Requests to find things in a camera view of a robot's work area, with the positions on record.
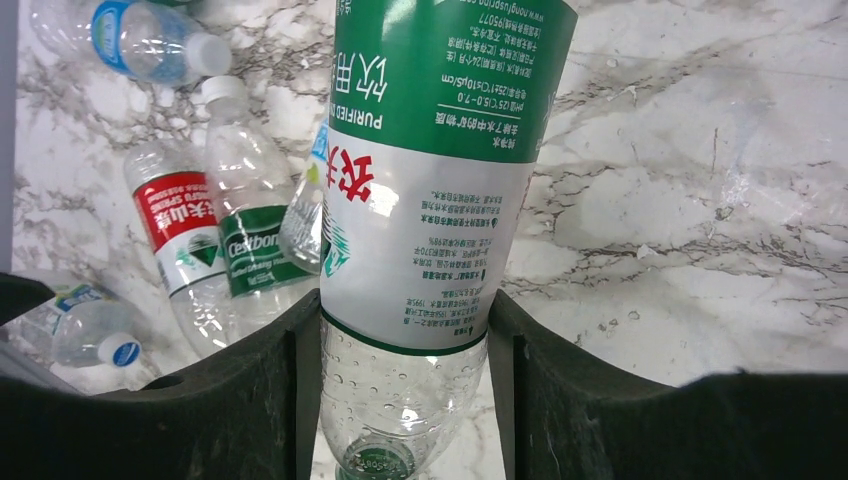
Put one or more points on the clear bottle blue label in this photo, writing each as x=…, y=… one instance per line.
x=144, y=40

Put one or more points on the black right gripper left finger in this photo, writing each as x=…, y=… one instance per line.
x=249, y=411

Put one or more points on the red label bottle red cap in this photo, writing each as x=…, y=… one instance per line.
x=169, y=189

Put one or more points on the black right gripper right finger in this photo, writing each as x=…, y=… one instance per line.
x=563, y=413

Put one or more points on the white Suntory oolong tea bottle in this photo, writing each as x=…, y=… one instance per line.
x=301, y=227

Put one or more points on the green Cestbon label water bottle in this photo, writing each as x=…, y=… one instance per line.
x=251, y=186

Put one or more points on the blue label bottle front left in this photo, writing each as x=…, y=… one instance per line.
x=85, y=334

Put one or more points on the green white label water bottle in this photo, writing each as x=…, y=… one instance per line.
x=437, y=115

